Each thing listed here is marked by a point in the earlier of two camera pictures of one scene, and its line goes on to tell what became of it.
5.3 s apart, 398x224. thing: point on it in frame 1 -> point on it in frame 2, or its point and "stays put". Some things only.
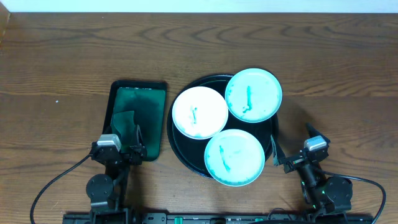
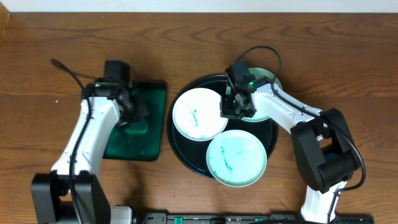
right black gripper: x=293 y=162 -> x=226 y=111
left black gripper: x=121 y=152 -> x=134 y=111
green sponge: x=123 y=124 -> x=138 y=128
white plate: x=199 y=112 stays put
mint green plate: x=234 y=157 stays put
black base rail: x=217 y=218 stays put
